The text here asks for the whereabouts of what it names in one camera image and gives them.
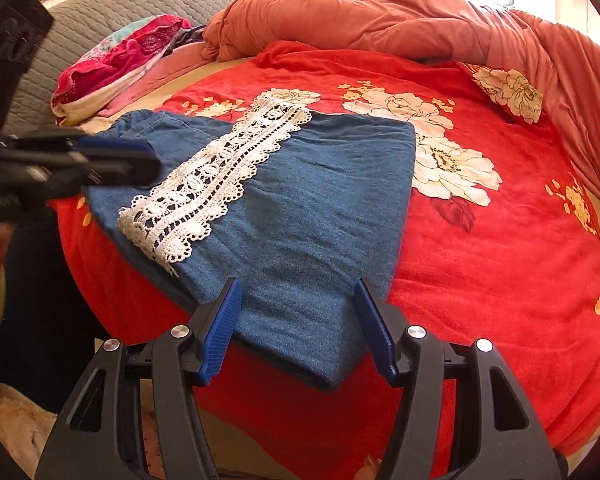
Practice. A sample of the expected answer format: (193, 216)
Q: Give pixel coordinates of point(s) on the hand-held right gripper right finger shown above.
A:
(375, 332)

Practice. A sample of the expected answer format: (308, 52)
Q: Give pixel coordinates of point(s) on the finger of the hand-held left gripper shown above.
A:
(115, 146)
(125, 170)

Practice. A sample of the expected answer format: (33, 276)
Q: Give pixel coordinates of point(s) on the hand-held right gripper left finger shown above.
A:
(222, 332)

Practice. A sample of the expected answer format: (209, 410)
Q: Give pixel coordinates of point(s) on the blue denim pants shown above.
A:
(305, 240)

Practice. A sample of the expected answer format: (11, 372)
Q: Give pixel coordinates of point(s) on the person's right hand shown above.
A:
(372, 465)

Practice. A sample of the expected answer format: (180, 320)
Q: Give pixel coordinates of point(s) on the floral pink pillow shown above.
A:
(115, 65)

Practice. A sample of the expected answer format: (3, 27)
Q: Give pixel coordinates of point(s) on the plain pink pillow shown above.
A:
(170, 72)

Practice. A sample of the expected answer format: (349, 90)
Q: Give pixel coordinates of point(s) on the red floral blanket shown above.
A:
(480, 270)

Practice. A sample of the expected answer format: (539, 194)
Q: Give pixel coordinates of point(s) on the dark striped cloth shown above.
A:
(187, 39)

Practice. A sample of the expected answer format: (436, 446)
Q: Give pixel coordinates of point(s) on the grey quilted headboard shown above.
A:
(130, 0)

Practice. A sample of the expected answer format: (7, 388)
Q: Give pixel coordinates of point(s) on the white fluffy rug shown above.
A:
(15, 425)

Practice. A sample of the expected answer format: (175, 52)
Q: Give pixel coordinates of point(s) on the salmon pink quilt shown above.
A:
(380, 15)

